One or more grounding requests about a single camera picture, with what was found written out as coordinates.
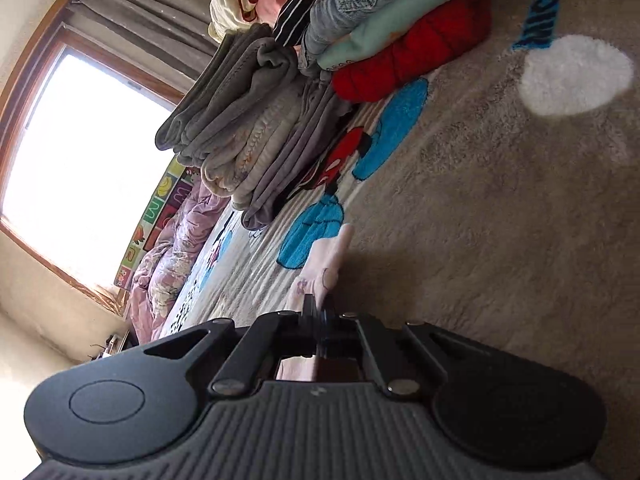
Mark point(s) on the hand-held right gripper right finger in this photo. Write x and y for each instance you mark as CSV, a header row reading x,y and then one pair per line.
x,y
380,355

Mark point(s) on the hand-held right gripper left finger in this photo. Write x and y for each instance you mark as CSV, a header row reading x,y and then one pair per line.
x,y
240,355

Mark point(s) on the pink printed pants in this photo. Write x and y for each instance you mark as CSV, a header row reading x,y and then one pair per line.
x,y
325,260

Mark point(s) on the lilac grey folded clothes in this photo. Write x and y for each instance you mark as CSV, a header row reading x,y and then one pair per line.
x,y
300,160

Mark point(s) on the beige fleece folded clothes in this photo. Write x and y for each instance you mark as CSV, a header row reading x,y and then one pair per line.
x,y
250,150

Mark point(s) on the dark grey fleece folded clothes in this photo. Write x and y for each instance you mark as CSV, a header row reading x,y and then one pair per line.
x,y
220,95

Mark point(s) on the purple floral quilt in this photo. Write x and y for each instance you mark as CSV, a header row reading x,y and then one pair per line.
x,y
165,270

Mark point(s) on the colourful alphabet foam mat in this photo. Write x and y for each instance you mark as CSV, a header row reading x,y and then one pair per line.
x,y
155,210

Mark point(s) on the cartoon mouse printed blanket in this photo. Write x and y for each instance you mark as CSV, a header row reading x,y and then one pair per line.
x,y
475,210

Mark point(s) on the wooden framed window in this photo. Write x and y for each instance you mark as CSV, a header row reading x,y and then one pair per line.
x,y
75,160

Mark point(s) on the red folded garment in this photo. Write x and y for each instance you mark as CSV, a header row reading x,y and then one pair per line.
x,y
415,55

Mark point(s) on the mint green folded garment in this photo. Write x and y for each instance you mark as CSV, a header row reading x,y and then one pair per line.
x,y
400,25

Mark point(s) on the grey curtain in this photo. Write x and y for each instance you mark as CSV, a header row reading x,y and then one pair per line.
x,y
150,15

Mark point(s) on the black striped folded garment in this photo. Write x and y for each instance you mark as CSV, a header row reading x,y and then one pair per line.
x,y
310,0

